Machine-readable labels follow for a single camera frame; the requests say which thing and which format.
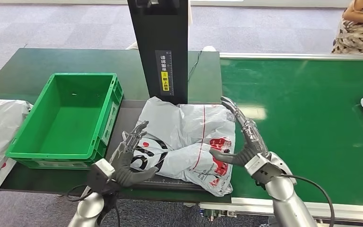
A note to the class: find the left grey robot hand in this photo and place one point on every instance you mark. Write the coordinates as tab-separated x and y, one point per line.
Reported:
123	166

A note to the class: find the person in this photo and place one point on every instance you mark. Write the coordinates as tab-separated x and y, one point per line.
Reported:
356	34

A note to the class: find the black yellow scanner label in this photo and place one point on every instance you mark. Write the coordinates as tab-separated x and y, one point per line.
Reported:
165	73

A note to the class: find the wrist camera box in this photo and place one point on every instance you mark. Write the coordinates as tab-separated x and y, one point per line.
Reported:
259	166
101	170

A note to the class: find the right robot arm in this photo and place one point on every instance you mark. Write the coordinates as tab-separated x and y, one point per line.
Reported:
288	200

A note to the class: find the green conveyor belt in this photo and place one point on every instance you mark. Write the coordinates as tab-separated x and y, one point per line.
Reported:
310	125

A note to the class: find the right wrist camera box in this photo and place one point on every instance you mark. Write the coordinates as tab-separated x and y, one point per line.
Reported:
259	166

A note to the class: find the dark green table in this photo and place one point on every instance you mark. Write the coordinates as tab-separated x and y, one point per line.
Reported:
28	65

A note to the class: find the grey package black red print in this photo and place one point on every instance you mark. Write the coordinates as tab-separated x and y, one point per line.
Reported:
181	131

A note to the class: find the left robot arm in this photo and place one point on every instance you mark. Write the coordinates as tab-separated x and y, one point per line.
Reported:
89	210

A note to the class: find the black scanner column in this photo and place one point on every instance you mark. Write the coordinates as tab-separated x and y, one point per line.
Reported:
156	31

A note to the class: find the green plastic crate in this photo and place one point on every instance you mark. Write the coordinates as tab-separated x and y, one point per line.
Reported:
72	119

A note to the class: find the white rounded object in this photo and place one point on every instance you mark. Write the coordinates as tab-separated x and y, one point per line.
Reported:
209	49
133	46

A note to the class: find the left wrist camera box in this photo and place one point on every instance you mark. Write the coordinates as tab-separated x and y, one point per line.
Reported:
101	170

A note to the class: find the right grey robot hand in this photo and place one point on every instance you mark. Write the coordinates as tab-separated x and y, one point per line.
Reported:
253	141

